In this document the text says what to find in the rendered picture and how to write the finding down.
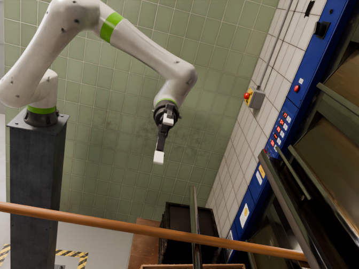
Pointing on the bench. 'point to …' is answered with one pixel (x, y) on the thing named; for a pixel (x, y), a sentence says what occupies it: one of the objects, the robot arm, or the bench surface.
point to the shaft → (24, 210)
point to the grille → (228, 249)
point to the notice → (244, 215)
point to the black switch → (321, 28)
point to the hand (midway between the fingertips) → (163, 142)
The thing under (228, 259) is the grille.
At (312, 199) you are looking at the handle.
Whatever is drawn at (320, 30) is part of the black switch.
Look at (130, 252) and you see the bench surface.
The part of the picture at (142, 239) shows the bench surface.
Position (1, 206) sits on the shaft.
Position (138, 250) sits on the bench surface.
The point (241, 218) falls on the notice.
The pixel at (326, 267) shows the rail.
